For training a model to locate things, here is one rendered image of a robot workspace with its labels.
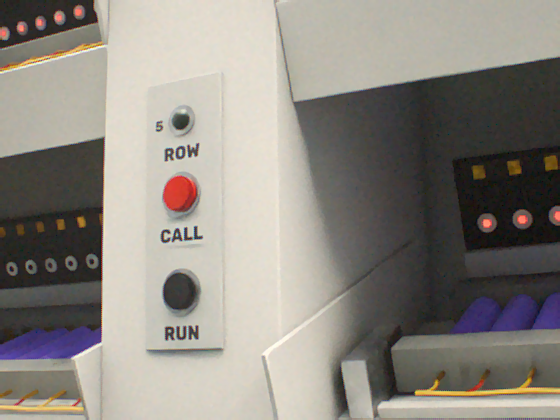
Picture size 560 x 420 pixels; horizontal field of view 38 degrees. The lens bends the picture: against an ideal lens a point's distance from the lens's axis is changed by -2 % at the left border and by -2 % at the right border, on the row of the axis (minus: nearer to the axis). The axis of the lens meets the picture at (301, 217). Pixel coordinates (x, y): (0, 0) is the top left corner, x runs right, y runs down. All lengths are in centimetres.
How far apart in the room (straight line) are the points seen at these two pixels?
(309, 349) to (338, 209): 8
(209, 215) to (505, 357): 14
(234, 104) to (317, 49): 4
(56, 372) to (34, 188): 28
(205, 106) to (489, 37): 13
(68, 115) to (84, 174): 25
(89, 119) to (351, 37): 15
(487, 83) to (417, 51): 19
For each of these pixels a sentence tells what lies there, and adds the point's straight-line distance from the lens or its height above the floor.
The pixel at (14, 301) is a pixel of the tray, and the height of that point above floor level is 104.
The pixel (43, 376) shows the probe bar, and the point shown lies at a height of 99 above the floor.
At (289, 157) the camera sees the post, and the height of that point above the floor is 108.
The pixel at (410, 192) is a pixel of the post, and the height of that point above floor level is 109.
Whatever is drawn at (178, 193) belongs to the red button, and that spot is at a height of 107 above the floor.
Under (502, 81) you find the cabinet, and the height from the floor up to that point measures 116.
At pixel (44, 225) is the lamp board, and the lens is 64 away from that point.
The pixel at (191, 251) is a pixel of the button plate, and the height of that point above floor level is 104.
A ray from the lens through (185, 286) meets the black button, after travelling 36.
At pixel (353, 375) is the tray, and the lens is 37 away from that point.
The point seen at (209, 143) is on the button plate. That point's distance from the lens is 37.
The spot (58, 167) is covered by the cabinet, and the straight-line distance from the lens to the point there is 71.
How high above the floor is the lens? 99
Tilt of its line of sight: 10 degrees up
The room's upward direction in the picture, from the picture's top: 1 degrees counter-clockwise
